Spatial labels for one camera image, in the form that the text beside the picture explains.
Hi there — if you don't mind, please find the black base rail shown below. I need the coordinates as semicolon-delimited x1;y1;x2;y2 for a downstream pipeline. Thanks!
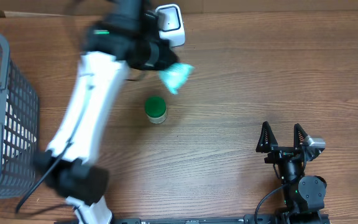
112;214;331;224

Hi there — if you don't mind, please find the white barcode scanner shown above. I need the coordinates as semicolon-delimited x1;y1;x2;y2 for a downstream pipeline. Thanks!
155;4;186;47

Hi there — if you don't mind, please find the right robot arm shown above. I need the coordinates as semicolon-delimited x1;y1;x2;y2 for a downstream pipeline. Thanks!
253;121;330;223

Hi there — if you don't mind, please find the teal tissue pack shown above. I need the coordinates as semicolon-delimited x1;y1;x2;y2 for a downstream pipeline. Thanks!
158;63;194;95

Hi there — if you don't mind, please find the grey plastic basket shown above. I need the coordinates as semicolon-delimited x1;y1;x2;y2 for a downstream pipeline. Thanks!
0;34;39;199

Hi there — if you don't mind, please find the green lid jar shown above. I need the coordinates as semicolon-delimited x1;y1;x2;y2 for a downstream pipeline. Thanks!
144;96;167;124

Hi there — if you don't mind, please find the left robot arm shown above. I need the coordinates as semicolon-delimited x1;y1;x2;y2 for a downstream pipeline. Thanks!
34;0;178;223

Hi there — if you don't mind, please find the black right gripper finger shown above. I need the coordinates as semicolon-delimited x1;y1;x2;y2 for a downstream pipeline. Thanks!
293;123;308;148
255;121;278;153

